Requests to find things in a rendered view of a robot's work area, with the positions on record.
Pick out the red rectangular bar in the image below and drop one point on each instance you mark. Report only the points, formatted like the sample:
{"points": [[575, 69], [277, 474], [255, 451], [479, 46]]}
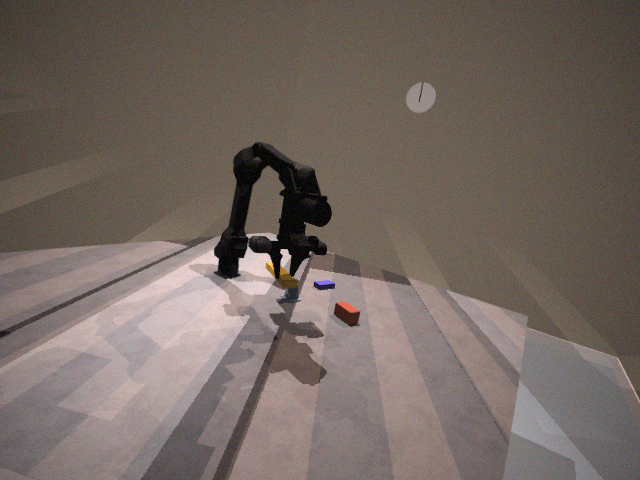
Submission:
{"points": [[347, 312]]}

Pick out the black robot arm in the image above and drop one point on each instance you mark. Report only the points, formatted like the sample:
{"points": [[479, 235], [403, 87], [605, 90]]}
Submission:
{"points": [[302, 200]]}

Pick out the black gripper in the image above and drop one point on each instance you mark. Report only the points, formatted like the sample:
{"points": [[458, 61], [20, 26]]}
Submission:
{"points": [[261, 244]]}

